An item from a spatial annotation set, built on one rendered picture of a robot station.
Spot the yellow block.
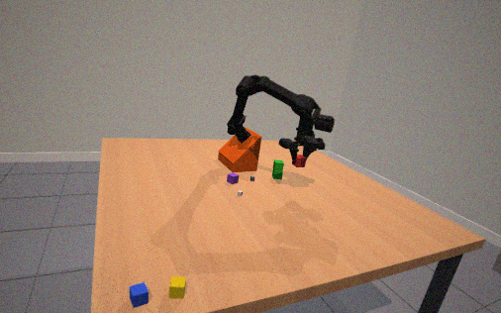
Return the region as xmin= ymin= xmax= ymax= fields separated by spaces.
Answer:
xmin=168 ymin=277 xmax=186 ymax=299

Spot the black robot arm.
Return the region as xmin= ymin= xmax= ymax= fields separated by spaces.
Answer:
xmin=227 ymin=74 xmax=335 ymax=151

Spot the green block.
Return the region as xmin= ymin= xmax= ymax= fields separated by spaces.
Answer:
xmin=273 ymin=159 xmax=284 ymax=171
xmin=272 ymin=170 xmax=283 ymax=179

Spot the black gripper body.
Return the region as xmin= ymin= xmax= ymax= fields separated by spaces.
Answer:
xmin=279 ymin=126 xmax=326 ymax=150

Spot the blue block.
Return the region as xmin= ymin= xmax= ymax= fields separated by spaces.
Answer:
xmin=129 ymin=282 xmax=149 ymax=308

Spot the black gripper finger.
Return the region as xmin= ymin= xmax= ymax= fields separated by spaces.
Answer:
xmin=289 ymin=149 xmax=299 ymax=164
xmin=303 ymin=147 xmax=315 ymax=158

